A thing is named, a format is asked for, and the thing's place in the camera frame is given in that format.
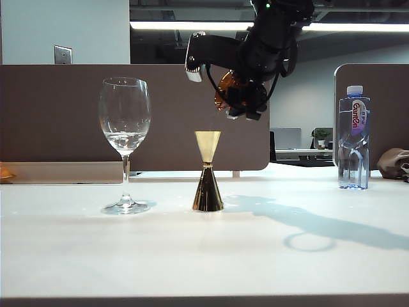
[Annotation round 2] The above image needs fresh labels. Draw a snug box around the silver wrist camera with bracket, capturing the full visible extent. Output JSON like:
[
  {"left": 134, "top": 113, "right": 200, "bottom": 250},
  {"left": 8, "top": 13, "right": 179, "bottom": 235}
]
[{"left": 184, "top": 31, "right": 247, "bottom": 83}]

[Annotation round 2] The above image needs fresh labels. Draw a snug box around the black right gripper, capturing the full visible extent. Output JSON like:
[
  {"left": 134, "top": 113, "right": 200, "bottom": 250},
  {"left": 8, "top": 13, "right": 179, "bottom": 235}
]
[{"left": 223, "top": 21, "right": 300, "bottom": 122}]

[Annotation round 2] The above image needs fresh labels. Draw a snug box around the beige long box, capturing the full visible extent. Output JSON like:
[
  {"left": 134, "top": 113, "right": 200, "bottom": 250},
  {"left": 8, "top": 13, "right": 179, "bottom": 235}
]
[{"left": 0, "top": 161, "right": 124, "bottom": 185}]

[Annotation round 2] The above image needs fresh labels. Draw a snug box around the long ceiling light strip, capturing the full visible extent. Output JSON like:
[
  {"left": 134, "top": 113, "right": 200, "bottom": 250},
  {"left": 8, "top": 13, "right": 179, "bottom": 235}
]
[{"left": 129, "top": 20, "right": 409, "bottom": 33}]

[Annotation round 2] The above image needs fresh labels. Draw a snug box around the metal wall switch plate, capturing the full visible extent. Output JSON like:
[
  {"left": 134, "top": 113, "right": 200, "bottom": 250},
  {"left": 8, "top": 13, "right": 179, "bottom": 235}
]
[{"left": 54, "top": 45, "right": 73, "bottom": 65}]

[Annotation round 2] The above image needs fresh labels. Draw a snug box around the clear plastic water bottle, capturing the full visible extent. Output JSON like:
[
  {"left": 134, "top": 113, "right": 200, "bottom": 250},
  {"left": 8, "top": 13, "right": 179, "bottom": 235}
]
[{"left": 337, "top": 85, "right": 372, "bottom": 191}]

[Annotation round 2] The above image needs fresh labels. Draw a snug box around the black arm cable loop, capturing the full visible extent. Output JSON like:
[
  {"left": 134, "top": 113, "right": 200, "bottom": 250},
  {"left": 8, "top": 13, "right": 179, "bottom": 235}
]
[{"left": 267, "top": 40, "right": 300, "bottom": 100}]

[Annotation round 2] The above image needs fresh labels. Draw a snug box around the black camera cable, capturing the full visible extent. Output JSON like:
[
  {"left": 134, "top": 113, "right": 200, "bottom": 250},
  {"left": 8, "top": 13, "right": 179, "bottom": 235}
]
[{"left": 206, "top": 63, "right": 231, "bottom": 109}]

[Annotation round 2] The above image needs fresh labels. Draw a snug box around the clear wine glass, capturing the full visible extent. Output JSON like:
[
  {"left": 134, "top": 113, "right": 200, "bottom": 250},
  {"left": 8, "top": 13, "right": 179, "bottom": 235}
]
[{"left": 98, "top": 77, "right": 157, "bottom": 216}]

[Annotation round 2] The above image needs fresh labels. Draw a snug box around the wide brown desk partition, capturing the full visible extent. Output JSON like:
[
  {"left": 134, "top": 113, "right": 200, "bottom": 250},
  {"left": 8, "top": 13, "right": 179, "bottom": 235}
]
[{"left": 0, "top": 64, "right": 272, "bottom": 172}]

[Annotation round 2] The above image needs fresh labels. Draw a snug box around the tan cloth bag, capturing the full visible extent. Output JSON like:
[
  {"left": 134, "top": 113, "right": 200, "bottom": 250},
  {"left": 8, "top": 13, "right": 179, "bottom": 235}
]
[{"left": 376, "top": 148, "right": 409, "bottom": 184}]

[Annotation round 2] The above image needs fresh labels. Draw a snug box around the small green potted plant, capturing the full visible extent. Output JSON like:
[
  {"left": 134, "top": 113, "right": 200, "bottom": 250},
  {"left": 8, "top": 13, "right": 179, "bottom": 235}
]
[{"left": 311, "top": 128, "right": 333, "bottom": 150}]

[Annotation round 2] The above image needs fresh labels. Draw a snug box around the narrow brown desk partition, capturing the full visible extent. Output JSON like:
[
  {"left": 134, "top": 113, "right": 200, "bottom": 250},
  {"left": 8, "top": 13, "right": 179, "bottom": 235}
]
[{"left": 333, "top": 63, "right": 409, "bottom": 178}]

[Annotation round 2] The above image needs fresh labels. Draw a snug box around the gold double jigger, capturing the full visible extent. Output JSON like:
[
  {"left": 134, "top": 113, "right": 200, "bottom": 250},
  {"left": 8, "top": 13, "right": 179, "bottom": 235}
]
[{"left": 192, "top": 130, "right": 225, "bottom": 212}]

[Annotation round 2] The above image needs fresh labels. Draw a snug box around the white background desk screen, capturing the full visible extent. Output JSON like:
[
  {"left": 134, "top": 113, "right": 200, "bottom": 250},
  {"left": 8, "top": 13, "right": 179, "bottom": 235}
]
[{"left": 270, "top": 127, "right": 302, "bottom": 150}]

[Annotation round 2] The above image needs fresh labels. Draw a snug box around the white background desk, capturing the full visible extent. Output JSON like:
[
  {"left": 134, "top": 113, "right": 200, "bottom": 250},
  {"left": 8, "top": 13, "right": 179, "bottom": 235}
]
[{"left": 275, "top": 148, "right": 334, "bottom": 161}]

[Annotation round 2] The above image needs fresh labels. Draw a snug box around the orange rounded object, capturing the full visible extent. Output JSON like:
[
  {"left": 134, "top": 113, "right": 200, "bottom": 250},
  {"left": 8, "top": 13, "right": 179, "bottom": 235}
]
[{"left": 0, "top": 162, "right": 16, "bottom": 185}]

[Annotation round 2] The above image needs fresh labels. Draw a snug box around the small amber measuring cup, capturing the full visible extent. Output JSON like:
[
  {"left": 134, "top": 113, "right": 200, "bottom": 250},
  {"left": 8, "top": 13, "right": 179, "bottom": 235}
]
[{"left": 213, "top": 70, "right": 256, "bottom": 113}]

